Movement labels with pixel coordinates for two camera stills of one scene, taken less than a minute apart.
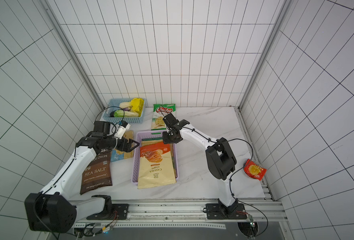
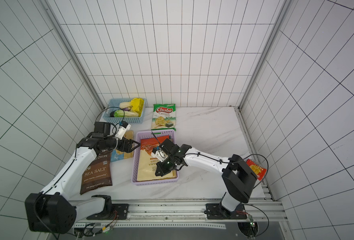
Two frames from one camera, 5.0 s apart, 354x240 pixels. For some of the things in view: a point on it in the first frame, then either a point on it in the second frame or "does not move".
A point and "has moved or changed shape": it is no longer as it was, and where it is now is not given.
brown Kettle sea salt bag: [98, 173] does not move
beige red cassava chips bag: [156, 167] has moved or changed shape
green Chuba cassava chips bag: [160, 111] does not move
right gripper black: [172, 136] -> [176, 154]
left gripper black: [128, 148] does not move
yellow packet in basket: [137, 105] does not move
